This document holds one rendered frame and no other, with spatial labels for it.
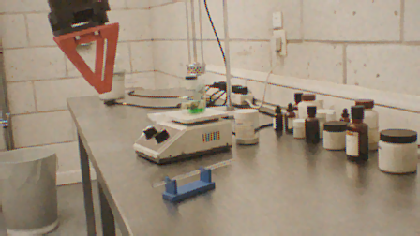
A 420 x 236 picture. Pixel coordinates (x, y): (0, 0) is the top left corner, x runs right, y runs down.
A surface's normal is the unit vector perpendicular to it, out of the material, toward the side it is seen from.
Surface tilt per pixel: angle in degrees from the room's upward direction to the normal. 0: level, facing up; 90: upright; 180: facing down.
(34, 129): 90
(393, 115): 90
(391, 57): 90
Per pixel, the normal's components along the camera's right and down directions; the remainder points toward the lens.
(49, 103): 0.32, 0.14
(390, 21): -0.94, 0.11
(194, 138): 0.55, 0.11
